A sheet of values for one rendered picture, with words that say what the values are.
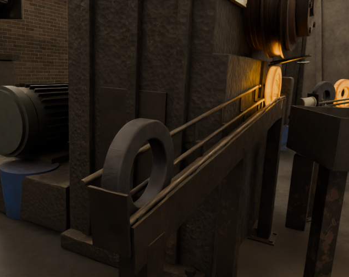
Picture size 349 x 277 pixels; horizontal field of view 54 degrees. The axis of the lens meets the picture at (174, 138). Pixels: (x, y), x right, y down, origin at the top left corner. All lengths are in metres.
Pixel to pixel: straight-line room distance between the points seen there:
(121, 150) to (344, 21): 3.92
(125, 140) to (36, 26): 8.04
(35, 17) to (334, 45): 6.31
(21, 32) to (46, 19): 0.78
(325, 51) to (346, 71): 0.33
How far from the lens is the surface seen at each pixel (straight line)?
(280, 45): 1.47
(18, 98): 1.92
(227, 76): 1.16
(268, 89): 1.52
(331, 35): 4.33
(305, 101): 1.91
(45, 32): 8.70
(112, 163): 0.53
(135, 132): 0.54
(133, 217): 0.55
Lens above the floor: 0.82
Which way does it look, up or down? 12 degrees down
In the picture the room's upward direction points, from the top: 3 degrees clockwise
